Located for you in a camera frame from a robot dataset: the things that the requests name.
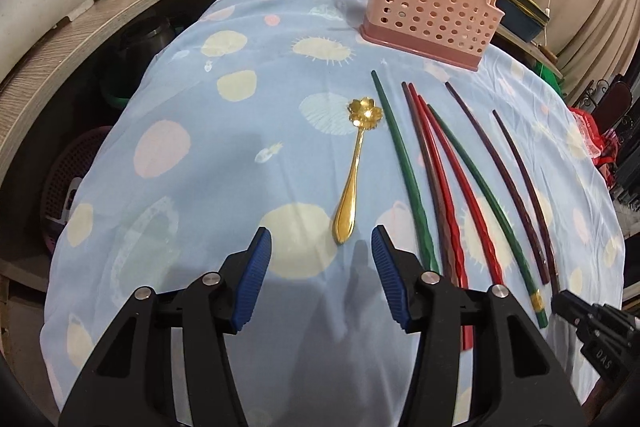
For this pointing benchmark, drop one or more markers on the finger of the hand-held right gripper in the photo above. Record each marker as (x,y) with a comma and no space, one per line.
(570,304)

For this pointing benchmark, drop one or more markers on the green chopstick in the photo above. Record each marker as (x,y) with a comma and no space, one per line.
(492,207)
(406,172)

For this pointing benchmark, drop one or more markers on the blue dotted tablecloth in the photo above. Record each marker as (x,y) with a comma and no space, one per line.
(225,167)

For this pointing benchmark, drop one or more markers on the gold flower spoon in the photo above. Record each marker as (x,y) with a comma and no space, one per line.
(352,177)

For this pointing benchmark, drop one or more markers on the red chopstick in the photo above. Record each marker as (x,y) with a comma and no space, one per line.
(462,187)
(440,192)

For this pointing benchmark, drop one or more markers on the purple plastic basket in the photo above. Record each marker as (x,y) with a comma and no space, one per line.
(65,187)

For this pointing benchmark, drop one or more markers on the wooden counter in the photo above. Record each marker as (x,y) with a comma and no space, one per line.
(65,57)

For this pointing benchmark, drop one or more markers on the green plastic bag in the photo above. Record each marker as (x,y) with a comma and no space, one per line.
(550,77)

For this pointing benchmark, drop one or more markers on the red plastic bag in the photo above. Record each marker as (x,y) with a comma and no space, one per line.
(597,142)

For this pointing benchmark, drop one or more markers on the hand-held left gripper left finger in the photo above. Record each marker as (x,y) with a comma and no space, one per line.
(252,277)

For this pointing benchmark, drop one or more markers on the purple chopstick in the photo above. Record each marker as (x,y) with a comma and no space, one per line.
(532,197)
(505,172)

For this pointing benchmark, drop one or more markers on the pink perforated utensil holder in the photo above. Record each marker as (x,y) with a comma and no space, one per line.
(425,7)

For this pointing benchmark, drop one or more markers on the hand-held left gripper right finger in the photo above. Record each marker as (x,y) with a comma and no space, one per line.
(387,277)

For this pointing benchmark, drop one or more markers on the brown chopstick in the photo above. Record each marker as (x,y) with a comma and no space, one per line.
(430,177)

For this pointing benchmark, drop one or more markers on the dark kettle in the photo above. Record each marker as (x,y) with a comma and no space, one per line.
(145,52)

